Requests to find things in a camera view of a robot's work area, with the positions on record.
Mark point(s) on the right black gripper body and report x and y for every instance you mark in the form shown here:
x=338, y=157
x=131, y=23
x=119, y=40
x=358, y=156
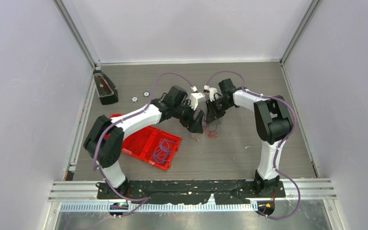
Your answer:
x=220, y=106

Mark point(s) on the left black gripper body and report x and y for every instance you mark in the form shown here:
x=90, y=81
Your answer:
x=184, y=113

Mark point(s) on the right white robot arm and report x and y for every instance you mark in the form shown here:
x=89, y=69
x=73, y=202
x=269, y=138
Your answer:
x=273, y=125

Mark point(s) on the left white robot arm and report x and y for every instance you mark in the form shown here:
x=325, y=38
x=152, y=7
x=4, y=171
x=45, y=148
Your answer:
x=105, y=139

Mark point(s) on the red three-compartment bin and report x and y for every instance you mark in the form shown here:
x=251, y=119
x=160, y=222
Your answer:
x=153, y=146

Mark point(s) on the small silver gear left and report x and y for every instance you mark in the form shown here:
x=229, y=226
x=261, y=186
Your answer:
x=134, y=99

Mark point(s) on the black wedge stand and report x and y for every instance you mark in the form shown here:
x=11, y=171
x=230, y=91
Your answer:
x=106, y=89

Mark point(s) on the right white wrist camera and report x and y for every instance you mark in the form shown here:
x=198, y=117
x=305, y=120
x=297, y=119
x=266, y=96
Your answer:
x=210, y=92

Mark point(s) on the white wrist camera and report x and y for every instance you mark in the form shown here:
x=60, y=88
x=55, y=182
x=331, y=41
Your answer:
x=197, y=99
x=210, y=92

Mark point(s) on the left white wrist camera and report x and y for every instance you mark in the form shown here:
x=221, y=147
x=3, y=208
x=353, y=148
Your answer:
x=197, y=99

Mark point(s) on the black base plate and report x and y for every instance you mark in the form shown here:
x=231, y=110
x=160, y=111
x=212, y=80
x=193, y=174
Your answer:
x=193, y=192

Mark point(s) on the slotted cable duct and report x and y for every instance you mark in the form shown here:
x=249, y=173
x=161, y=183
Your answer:
x=125, y=207

